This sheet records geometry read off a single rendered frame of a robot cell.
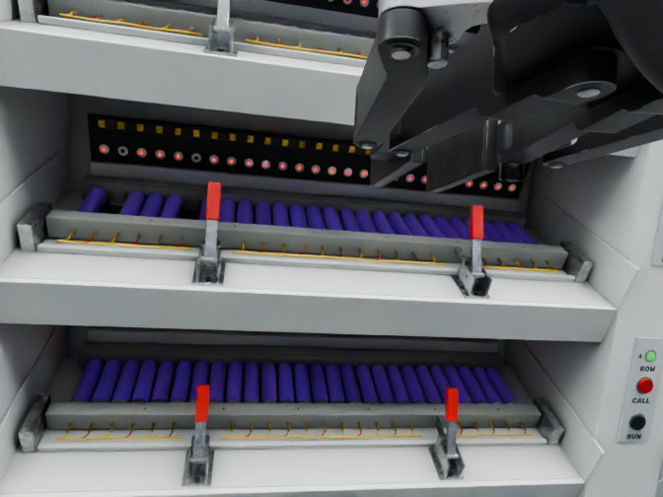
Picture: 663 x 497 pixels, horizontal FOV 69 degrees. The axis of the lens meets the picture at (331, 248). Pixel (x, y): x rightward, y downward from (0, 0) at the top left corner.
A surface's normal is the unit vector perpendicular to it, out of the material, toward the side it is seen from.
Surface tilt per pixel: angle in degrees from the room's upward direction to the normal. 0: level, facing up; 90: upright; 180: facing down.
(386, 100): 168
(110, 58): 109
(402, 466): 20
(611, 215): 90
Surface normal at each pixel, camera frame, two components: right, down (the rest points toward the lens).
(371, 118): -0.06, 1.00
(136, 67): 0.13, 0.48
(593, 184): -0.98, -0.07
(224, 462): 0.14, -0.87
